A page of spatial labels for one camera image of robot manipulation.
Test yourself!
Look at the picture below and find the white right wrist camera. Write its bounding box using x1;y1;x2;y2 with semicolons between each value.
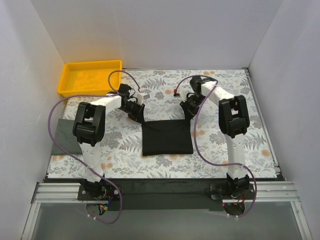
173;88;180;97

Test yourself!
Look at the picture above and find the floral patterned table mat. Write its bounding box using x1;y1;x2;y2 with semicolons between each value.
47;68;286;180

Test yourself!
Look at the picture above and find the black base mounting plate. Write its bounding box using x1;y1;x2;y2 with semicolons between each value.
77;178;255;214

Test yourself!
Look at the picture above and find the black t shirt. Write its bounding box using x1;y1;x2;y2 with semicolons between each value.
141;106;194;157

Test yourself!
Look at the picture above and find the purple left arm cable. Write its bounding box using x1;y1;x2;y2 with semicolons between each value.
47;70;142;225

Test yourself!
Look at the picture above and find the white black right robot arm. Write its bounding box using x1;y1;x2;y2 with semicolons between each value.
174;75;252;199

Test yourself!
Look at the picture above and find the aluminium frame rail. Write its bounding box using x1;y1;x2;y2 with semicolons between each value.
22;179;312;240

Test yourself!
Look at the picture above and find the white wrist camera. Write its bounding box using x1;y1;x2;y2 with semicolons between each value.
173;88;180;97
136;92;150;105

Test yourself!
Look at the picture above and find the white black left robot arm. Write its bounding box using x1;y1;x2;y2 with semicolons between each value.
72;84;150;200

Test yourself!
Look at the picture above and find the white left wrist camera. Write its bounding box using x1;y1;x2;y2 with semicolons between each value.
136;92;150;105

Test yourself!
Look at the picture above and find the yellow plastic tray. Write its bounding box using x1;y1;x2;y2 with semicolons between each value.
57;60;123;97

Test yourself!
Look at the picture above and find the folded grey t shirt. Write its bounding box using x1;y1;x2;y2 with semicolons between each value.
54;118;82;155

